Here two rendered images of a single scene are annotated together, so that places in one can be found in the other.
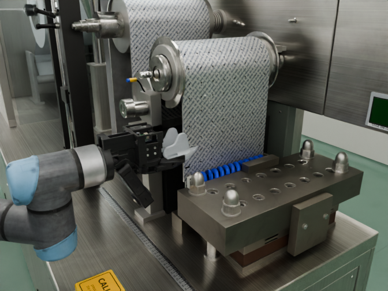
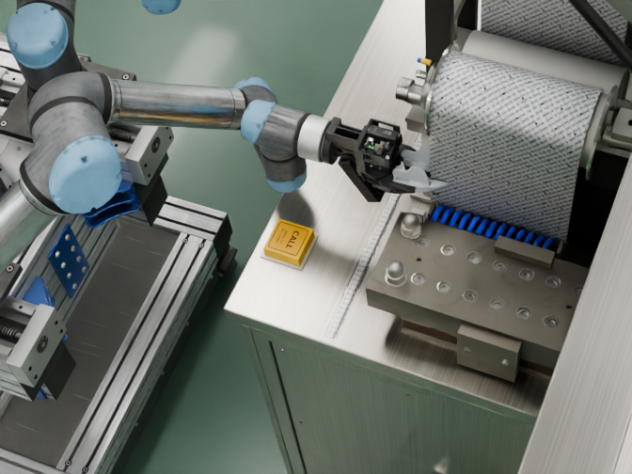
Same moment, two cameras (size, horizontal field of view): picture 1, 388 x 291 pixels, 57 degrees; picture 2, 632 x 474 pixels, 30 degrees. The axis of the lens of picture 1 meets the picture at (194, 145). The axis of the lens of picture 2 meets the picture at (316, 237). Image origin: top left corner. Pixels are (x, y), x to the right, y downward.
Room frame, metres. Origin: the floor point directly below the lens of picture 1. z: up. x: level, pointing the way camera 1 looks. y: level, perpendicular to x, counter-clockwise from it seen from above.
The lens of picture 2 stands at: (0.05, -0.89, 2.70)
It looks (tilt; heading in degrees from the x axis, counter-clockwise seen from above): 57 degrees down; 65
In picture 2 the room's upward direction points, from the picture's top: 10 degrees counter-clockwise
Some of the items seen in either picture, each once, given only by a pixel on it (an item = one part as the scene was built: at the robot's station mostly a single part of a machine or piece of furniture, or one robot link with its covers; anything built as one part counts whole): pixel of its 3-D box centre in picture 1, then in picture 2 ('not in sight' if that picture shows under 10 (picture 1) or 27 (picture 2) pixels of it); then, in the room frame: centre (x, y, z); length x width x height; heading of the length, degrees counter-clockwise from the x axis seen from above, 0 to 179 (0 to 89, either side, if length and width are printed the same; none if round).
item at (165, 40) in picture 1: (165, 73); (442, 89); (0.75, 0.06, 1.25); 0.15 x 0.01 x 0.15; 34
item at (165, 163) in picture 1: (163, 161); (392, 178); (0.65, 0.06, 1.09); 0.09 x 0.05 x 0.02; 122
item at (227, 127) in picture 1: (227, 132); (499, 191); (0.76, -0.07, 1.11); 0.23 x 0.01 x 0.18; 124
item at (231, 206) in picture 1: (231, 201); (395, 271); (0.56, -0.07, 1.05); 0.04 x 0.04 x 0.04
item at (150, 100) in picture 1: (145, 158); (427, 141); (0.76, 0.11, 1.05); 0.06 x 0.05 x 0.31; 124
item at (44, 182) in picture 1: (44, 178); (276, 128); (0.55, 0.25, 1.11); 0.11 x 0.08 x 0.09; 124
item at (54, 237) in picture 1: (45, 225); (280, 154); (0.55, 0.27, 1.01); 0.11 x 0.08 x 0.11; 79
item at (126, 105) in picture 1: (127, 108); (404, 89); (0.74, 0.14, 1.18); 0.04 x 0.02 x 0.04; 34
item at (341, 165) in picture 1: (341, 161); not in sight; (0.74, -0.33, 1.05); 0.04 x 0.04 x 0.04
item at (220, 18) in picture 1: (209, 22); not in sight; (1.12, -0.05, 1.33); 0.07 x 0.07 x 0.07; 34
